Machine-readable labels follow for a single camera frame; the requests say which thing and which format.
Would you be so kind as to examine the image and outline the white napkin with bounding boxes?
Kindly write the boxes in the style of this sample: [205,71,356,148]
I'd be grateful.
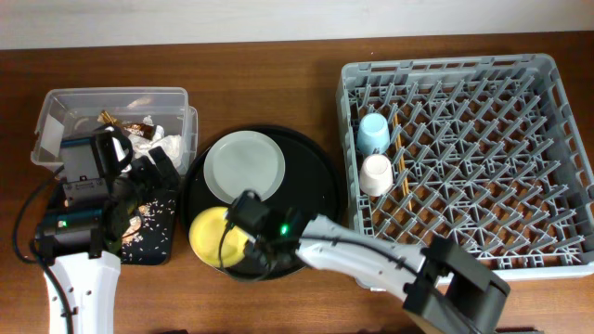
[128,116,182,168]

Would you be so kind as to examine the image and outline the gold snack wrapper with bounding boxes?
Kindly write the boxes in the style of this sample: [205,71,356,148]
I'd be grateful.
[97,110,156,140]

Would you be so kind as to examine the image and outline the yellow bowl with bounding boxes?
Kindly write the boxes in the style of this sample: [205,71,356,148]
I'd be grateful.
[188,207,249,267]

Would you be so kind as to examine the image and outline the light grey plate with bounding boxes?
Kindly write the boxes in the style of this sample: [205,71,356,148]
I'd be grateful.
[203,130,286,204]

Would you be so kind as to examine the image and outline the pink plastic cup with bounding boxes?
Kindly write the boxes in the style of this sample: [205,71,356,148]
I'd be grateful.
[359,154,394,197]

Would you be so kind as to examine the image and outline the blue plastic cup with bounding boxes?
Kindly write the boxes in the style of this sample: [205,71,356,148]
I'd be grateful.
[355,112,391,155]

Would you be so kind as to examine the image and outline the wooden chopstick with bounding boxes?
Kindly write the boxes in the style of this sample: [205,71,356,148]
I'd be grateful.
[396,135,412,211]
[393,113,407,191]

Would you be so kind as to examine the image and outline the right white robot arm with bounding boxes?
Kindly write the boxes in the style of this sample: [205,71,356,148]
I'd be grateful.
[229,208,510,333]

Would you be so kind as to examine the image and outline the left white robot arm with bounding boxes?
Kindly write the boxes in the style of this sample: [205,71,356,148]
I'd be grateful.
[31,143,180,333]

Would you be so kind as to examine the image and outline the clear plastic waste bin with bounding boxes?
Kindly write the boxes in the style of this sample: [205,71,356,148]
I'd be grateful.
[31,87,199,175]

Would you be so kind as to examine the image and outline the grey dishwasher rack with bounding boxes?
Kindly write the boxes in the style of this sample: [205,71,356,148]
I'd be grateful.
[336,54,593,281]

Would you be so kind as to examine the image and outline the food scraps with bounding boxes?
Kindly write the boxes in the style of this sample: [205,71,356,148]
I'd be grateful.
[120,191,177,265]

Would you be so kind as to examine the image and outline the black rectangular tray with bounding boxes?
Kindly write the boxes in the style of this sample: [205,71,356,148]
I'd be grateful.
[45,183,180,266]

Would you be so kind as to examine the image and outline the round black serving tray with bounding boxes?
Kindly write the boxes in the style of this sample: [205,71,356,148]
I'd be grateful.
[180,126,344,282]

